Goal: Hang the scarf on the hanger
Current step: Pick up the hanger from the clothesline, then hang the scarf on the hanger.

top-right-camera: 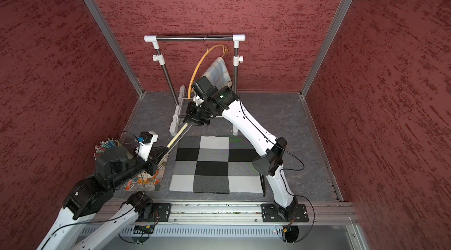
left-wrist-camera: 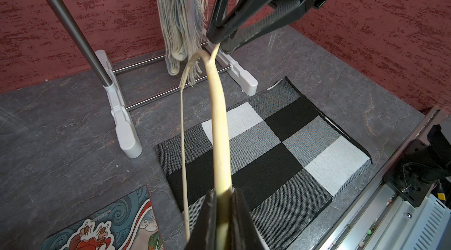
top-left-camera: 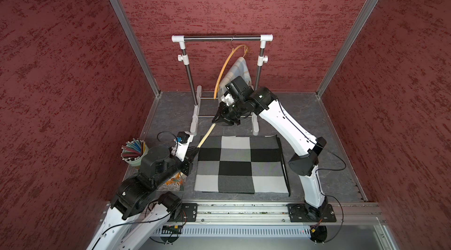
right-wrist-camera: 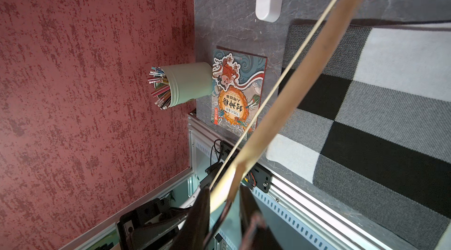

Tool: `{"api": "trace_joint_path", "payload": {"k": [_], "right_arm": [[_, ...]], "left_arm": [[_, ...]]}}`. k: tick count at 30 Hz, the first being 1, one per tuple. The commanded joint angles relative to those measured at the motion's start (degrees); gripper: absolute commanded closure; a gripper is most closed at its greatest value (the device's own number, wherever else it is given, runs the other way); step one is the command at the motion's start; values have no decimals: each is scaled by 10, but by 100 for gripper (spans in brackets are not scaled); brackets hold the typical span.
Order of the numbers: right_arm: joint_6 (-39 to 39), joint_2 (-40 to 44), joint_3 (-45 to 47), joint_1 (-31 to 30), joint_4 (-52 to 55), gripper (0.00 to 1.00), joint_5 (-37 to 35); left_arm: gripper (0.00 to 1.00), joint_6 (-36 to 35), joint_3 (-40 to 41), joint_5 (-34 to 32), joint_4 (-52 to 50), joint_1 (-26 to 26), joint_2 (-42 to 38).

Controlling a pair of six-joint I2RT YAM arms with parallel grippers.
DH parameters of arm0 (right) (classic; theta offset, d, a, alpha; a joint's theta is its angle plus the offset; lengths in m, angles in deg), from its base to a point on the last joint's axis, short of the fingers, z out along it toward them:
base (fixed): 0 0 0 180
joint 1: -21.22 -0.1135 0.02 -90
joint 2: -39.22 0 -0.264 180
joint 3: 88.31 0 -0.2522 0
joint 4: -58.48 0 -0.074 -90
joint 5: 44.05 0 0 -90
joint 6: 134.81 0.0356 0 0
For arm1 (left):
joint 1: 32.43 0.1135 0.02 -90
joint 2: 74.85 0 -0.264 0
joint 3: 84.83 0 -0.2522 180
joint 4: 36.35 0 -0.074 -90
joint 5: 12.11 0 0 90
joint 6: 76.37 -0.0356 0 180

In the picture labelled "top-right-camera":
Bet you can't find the blue cream plaid scarf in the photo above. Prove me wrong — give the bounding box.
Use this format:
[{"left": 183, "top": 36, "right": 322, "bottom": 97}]
[{"left": 202, "top": 57, "right": 233, "bottom": 90}]

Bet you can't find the grey black checkered mat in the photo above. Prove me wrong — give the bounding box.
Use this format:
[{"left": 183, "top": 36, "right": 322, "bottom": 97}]
[{"left": 169, "top": 136, "right": 264, "bottom": 195}]

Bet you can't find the orange plastic hanger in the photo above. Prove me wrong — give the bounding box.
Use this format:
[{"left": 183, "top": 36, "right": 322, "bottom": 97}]
[{"left": 187, "top": 44, "right": 229, "bottom": 99}]

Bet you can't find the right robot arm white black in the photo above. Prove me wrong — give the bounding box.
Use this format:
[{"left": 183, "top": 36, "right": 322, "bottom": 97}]
[{"left": 183, "top": 77, "right": 298, "bottom": 221}]

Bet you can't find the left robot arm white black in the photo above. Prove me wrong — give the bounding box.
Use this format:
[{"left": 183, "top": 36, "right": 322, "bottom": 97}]
[{"left": 38, "top": 146, "right": 171, "bottom": 250}]

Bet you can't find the green cup with straws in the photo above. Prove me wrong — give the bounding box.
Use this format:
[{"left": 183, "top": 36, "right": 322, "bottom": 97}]
[{"left": 93, "top": 138, "right": 119, "bottom": 159}]

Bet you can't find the white and steel clothes rack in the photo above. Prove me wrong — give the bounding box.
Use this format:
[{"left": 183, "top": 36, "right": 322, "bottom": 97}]
[{"left": 144, "top": 34, "right": 246, "bottom": 136}]

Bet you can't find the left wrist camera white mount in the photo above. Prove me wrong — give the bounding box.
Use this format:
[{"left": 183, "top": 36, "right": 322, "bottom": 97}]
[{"left": 136, "top": 131, "right": 159, "bottom": 162}]

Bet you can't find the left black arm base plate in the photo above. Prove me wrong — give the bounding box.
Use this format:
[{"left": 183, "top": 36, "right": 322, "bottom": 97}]
[{"left": 138, "top": 203, "right": 172, "bottom": 223}]

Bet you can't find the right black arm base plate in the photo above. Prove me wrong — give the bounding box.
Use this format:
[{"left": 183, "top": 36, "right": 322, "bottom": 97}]
[{"left": 260, "top": 204, "right": 310, "bottom": 223}]

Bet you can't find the aluminium front rail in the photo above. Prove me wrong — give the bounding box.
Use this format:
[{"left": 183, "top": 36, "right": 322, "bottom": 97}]
[{"left": 150, "top": 200, "right": 360, "bottom": 225}]

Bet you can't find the left aluminium corner post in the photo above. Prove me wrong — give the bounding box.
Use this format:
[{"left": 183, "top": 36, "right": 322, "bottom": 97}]
[{"left": 83, "top": 0, "right": 145, "bottom": 98}]

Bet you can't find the aluminium corner post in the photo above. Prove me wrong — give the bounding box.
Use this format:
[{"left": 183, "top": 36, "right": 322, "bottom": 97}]
[
  {"left": 83, "top": 0, "right": 145, "bottom": 98},
  {"left": 300, "top": 0, "right": 353, "bottom": 99}
]

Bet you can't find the right aluminium corner post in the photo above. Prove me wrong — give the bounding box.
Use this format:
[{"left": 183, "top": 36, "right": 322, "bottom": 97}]
[{"left": 300, "top": 0, "right": 353, "bottom": 99}]

